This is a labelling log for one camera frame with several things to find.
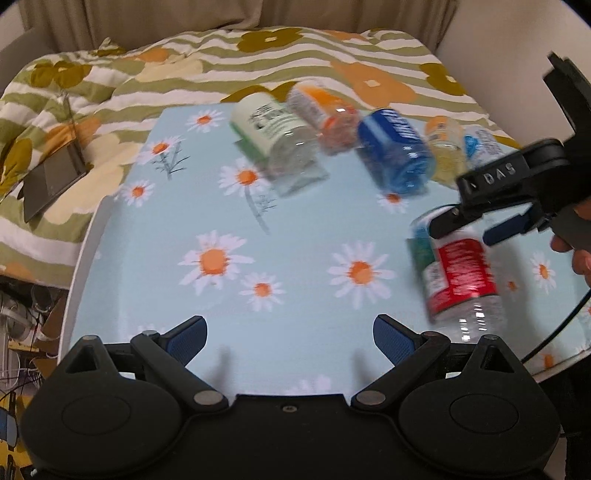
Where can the orange label bottle cup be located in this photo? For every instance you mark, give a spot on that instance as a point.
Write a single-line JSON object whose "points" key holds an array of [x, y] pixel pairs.
{"points": [[335, 120]]}

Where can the beige curtain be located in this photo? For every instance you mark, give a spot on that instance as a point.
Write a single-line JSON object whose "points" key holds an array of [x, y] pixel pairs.
{"points": [[83, 25]]}

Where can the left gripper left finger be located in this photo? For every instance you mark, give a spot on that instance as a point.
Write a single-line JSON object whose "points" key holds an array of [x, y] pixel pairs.
{"points": [[166, 356]]}

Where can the grey open laptop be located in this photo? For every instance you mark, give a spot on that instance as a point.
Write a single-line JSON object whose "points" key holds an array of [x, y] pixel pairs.
{"points": [[60, 170]]}

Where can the person's right hand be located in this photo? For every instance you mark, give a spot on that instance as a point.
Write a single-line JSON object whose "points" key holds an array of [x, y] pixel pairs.
{"points": [[572, 233]]}

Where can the striped floral bed quilt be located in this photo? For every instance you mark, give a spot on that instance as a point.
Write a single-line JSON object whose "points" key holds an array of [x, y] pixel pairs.
{"points": [[109, 99]]}

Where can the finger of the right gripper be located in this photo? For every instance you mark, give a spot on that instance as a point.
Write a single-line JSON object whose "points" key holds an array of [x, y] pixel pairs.
{"points": [[452, 219], [519, 224]]}

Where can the green label bottle cup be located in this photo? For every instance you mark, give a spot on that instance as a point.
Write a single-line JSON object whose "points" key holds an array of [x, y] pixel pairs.
{"points": [[281, 144]]}

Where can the grey bed headboard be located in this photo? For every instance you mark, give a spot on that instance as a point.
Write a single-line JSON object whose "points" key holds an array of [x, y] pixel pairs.
{"points": [[30, 46]]}

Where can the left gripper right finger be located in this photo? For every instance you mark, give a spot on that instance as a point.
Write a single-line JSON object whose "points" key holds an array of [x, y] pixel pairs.
{"points": [[416, 358]]}

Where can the yellow label bottle cup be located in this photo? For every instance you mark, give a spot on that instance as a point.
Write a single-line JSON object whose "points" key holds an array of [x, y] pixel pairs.
{"points": [[445, 138]]}

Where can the white blue label bottle cup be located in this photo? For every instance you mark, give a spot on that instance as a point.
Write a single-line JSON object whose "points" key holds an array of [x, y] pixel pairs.
{"points": [[481, 147]]}

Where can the red label bottle cup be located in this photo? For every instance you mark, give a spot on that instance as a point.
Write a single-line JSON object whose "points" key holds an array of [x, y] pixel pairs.
{"points": [[460, 289]]}

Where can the daisy print blue tablecloth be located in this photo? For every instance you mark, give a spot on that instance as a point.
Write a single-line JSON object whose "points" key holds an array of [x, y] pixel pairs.
{"points": [[289, 287]]}

